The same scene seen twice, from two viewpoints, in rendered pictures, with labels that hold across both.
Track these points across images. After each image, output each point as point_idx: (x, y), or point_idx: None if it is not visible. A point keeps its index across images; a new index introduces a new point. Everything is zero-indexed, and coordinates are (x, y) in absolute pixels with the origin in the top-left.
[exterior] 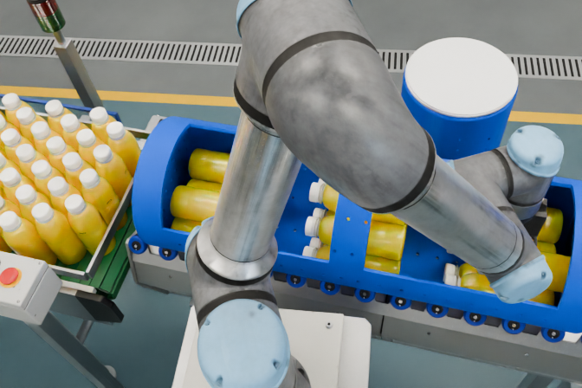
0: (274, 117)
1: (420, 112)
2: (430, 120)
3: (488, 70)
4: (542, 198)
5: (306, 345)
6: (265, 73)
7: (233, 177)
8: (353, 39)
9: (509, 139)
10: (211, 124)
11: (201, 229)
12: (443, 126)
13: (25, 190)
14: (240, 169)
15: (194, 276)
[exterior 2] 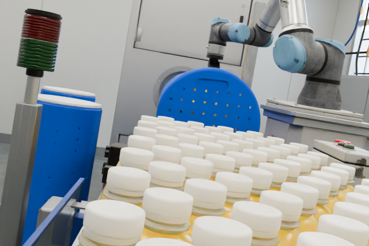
0: None
1: (91, 114)
2: (95, 117)
3: (63, 98)
4: (221, 45)
5: (288, 101)
6: None
7: None
8: None
9: (219, 21)
10: (182, 73)
11: (300, 26)
12: (99, 117)
13: (264, 138)
14: None
15: (313, 44)
